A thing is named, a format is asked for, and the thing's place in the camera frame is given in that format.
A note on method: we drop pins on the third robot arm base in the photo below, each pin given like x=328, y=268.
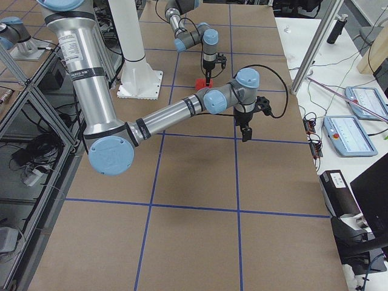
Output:
x=15, y=37

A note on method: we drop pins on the brown paper table mat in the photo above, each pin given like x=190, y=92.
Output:
x=199, y=209

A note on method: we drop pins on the near blue teach pendant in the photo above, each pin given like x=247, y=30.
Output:
x=348, y=136

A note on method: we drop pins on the blue teach pendant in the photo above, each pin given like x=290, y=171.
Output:
x=348, y=136
x=368, y=97

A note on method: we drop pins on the black box with label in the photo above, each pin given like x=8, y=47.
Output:
x=337, y=195

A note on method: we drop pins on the far blue teach pendant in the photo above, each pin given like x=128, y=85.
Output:
x=368, y=97

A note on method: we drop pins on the black monitor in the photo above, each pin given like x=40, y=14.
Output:
x=370, y=191

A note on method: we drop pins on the black handle tool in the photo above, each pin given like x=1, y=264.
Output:
x=337, y=29

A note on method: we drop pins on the aluminium frame post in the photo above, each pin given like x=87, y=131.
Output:
x=315, y=44

